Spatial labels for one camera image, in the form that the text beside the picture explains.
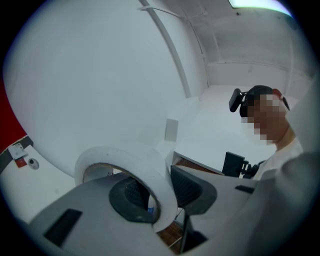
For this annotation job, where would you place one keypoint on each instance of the rectangular ceiling light panel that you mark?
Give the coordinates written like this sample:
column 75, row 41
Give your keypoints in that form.
column 257, row 4

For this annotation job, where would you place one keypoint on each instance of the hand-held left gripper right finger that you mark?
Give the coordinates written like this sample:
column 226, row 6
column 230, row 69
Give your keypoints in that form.
column 192, row 192

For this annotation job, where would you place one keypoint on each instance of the black head-mounted camera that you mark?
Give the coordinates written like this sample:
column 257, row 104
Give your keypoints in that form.
column 236, row 100

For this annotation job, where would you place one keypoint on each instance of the white dome security camera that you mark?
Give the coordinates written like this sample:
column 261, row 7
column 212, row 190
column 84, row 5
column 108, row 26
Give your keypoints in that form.
column 33, row 163

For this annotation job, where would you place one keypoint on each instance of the white paper sign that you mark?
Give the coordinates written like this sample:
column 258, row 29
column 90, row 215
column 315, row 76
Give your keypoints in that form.
column 17, row 151

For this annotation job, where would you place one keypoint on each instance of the red fire alarm box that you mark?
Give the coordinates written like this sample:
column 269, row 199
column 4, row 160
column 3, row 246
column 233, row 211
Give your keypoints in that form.
column 21, row 163

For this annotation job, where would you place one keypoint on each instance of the black box on clamp mount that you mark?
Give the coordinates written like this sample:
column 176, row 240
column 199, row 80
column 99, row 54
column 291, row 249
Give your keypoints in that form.
column 233, row 163

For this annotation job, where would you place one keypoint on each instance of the person's head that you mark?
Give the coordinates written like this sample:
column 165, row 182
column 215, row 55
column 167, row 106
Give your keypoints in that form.
column 270, row 122

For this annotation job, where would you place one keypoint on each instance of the white wall pipe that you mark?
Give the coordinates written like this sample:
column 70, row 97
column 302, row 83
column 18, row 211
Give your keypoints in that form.
column 172, row 47

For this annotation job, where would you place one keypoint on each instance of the grey wall plate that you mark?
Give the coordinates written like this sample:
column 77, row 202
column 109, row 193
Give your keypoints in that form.
column 171, row 130

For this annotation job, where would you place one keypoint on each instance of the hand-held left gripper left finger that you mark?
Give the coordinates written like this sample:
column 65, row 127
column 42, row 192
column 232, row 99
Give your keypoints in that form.
column 125, row 202

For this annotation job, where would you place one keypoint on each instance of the person's white shirt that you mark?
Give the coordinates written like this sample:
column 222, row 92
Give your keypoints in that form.
column 287, row 160

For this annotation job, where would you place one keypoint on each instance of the white tape roll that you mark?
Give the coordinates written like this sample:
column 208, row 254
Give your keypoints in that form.
column 140, row 157

